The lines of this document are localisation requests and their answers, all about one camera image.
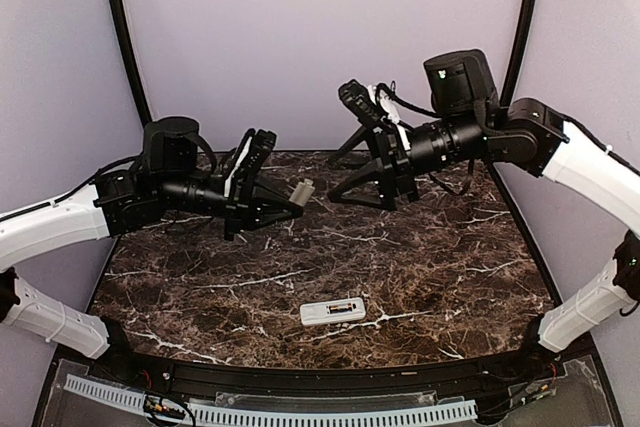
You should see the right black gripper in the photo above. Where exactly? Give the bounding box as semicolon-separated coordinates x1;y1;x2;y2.
325;106;489;210

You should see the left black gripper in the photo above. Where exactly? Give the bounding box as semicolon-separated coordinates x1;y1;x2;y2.
156;170;305;242

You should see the grey battery cover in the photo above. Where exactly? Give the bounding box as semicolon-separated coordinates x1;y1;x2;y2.
289;179;315;207

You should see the white remote control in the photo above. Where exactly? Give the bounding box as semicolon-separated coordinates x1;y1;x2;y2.
299;297;366;326

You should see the gold AAA battery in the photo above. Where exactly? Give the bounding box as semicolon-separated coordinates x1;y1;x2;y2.
327;302;354;315

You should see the purple AAA battery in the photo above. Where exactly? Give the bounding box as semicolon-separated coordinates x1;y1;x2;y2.
329;306;353;315

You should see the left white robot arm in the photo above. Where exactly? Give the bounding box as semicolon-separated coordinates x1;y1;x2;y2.
1;116;314;383

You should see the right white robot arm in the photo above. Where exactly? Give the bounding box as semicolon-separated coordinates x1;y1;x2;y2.
329;49;639;381

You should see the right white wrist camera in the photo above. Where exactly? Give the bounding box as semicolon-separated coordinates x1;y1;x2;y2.
338;79;399;132

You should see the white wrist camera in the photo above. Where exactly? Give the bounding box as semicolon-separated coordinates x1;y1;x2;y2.
338;79;399;132
223;128;277;198

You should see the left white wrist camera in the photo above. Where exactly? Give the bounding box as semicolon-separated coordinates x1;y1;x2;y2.
223;128;277;198

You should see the black front frame rail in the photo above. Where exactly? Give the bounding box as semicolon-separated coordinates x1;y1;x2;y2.
54;331;601;398

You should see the white slotted cable duct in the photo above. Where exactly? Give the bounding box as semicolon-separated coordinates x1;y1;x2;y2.
64;374;477;426

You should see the left black frame post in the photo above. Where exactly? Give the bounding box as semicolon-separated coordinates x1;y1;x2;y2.
108;0;153;144

